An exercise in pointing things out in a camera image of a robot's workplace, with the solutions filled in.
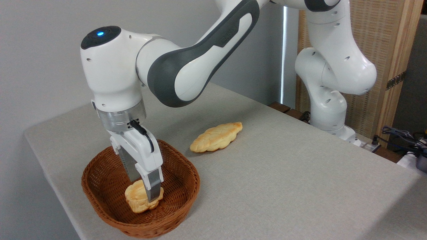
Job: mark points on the round golden bread roll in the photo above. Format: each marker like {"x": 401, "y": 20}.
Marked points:
{"x": 136, "y": 200}

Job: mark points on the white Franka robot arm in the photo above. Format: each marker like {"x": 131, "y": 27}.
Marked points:
{"x": 113, "y": 73}

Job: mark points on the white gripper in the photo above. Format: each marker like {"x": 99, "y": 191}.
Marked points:
{"x": 145, "y": 153}

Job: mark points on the dark grey partition panel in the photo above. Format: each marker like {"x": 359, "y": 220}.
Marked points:
{"x": 413, "y": 83}

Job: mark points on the white box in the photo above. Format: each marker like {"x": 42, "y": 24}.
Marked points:
{"x": 407, "y": 161}

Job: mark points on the long braided bread loaf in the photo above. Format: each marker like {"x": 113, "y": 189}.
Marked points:
{"x": 217, "y": 136}

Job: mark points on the black metal screen hinge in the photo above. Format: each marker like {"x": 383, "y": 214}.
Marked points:
{"x": 396, "y": 80}

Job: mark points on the black plug at robot base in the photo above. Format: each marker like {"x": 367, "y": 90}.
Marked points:
{"x": 376, "y": 140}

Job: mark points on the brown wicker basket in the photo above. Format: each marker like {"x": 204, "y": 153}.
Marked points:
{"x": 106, "y": 180}

